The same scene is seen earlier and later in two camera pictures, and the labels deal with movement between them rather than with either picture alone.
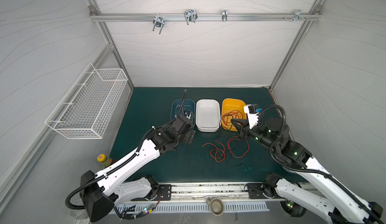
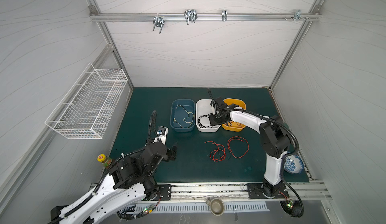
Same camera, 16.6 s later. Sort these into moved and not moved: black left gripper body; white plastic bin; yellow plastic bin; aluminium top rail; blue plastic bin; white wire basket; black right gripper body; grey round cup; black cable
Moved: black left gripper body; black right gripper body; black cable
Not moved: blue plastic bin; grey round cup; white wire basket; white plastic bin; aluminium top rail; yellow plastic bin
